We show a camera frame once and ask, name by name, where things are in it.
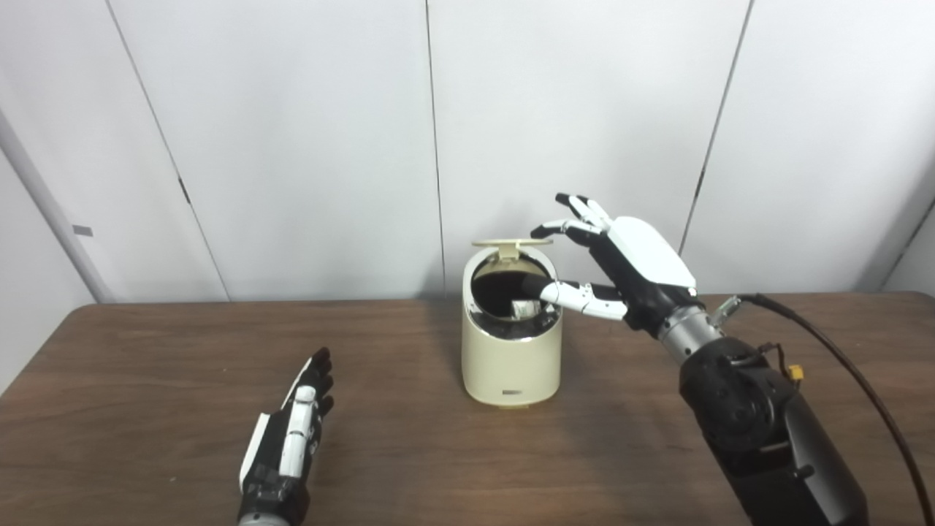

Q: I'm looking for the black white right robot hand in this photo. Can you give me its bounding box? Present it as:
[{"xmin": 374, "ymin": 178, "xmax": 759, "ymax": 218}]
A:
[{"xmin": 530, "ymin": 193, "xmax": 706, "ymax": 337}]

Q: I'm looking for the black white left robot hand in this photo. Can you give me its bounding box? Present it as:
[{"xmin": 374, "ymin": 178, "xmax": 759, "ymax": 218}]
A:
[{"xmin": 238, "ymin": 347, "xmax": 335, "ymax": 518}]

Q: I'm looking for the cream round bin lid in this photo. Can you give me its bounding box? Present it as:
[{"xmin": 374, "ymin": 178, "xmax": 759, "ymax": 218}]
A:
[{"xmin": 471, "ymin": 238, "xmax": 554, "ymax": 264}]

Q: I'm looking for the cream-colored round bin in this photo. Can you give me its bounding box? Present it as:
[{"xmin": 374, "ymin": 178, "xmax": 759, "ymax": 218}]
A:
[{"xmin": 461, "ymin": 246, "xmax": 564, "ymax": 408}]

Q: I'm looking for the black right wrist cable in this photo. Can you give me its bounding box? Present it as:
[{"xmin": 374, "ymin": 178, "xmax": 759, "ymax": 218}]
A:
[{"xmin": 712, "ymin": 292, "xmax": 935, "ymax": 526}]

